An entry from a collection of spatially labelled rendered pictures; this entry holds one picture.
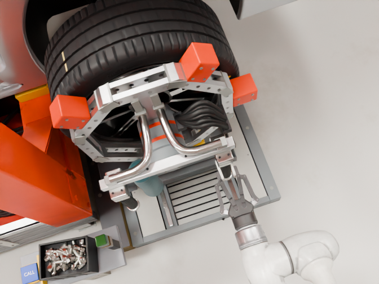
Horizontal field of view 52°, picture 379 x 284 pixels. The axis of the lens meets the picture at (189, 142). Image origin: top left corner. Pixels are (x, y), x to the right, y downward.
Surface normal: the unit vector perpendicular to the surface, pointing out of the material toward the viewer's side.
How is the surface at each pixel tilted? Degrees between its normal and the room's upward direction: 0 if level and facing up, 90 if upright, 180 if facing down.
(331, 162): 0
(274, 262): 12
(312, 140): 0
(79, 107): 45
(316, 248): 23
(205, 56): 35
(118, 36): 2
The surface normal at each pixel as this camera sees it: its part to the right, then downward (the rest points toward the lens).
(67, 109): 0.59, -0.47
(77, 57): -0.52, -0.17
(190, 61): -0.84, 0.06
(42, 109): -0.11, -0.34
